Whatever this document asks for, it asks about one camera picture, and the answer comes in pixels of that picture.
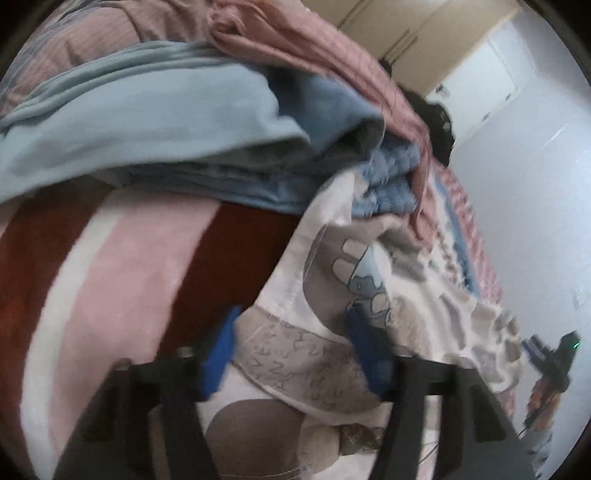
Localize white pants with beige patches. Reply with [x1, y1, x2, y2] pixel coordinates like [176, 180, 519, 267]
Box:
[198, 171, 527, 480]

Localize wooden wardrobe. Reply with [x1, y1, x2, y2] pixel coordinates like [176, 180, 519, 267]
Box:
[300, 0, 523, 99]

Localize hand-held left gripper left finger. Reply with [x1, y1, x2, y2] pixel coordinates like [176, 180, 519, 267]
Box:
[53, 305, 242, 480]

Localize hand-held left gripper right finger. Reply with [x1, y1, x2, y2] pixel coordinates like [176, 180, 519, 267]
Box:
[344, 307, 539, 480]

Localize white door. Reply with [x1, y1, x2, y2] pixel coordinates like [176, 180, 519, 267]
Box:
[434, 23, 533, 139]

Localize black clothes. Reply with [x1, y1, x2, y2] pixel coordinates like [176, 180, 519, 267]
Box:
[379, 58, 459, 167]

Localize striped printed blanket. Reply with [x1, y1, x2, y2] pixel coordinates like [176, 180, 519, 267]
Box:
[0, 166, 522, 480]

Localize pink striped duvet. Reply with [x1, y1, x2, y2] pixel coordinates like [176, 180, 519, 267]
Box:
[0, 0, 220, 118]

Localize light blue garment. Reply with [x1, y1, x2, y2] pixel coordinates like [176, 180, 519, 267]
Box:
[0, 41, 311, 204]

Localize pink checked garment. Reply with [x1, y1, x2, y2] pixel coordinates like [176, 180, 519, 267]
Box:
[207, 0, 435, 241]

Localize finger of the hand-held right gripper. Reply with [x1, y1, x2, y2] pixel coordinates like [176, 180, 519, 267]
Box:
[523, 336, 552, 367]

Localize blue plaid garment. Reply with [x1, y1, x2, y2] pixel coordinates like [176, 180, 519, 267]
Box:
[120, 74, 426, 220]

